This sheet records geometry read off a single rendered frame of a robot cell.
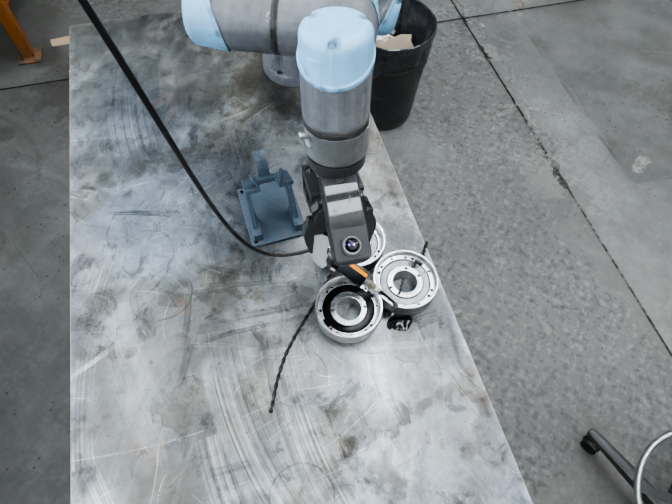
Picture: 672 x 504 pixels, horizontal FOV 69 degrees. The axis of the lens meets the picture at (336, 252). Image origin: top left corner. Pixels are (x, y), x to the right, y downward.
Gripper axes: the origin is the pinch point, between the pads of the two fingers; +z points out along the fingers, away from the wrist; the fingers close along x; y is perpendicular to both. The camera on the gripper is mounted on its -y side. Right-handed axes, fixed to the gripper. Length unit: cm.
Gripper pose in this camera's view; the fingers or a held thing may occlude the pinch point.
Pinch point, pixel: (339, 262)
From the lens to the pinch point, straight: 72.7
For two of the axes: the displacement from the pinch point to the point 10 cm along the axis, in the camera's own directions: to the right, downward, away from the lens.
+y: -2.5, -7.7, 5.9
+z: 0.0, 6.1, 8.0
